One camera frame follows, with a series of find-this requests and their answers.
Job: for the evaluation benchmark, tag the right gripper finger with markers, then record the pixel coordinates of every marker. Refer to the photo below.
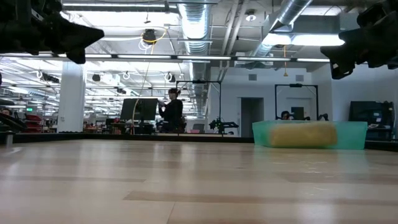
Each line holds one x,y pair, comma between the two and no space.
342,46

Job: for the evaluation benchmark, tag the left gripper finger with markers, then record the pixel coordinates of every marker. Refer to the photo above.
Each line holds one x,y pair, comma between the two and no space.
77,34

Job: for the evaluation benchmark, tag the orange microfiber towel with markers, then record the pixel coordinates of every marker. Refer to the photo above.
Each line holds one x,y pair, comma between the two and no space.
303,134

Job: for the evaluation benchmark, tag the black background robot arm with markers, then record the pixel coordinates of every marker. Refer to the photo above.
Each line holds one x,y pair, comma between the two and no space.
222,124

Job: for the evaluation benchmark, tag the teal plastic basket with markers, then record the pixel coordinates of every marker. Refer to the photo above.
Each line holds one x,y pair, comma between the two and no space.
351,135

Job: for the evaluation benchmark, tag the white building column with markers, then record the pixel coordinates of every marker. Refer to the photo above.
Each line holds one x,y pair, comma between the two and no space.
71,99

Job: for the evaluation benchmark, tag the black equipment rack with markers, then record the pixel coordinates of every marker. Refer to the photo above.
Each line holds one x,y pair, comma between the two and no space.
370,118

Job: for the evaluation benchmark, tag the person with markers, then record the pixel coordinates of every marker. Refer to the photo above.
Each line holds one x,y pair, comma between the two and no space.
172,113
5,111
285,115

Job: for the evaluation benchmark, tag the red background equipment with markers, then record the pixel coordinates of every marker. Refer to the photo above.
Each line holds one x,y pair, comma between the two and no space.
32,123

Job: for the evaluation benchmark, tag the black background monitor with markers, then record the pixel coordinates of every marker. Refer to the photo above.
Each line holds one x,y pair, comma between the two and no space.
140,109

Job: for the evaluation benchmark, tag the overhead rig crossbar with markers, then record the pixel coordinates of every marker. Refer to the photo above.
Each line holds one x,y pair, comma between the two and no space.
202,58

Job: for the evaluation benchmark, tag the black background gantry frame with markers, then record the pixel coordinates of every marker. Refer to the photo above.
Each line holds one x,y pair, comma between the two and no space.
295,85
199,81

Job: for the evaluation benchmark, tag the silver ceiling duct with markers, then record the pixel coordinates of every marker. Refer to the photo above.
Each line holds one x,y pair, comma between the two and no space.
280,21
194,28

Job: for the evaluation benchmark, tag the black overhead camera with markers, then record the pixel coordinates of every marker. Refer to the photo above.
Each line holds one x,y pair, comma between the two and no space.
149,36

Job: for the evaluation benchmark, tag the black aluminium table frame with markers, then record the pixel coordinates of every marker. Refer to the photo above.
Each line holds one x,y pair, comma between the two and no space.
124,137

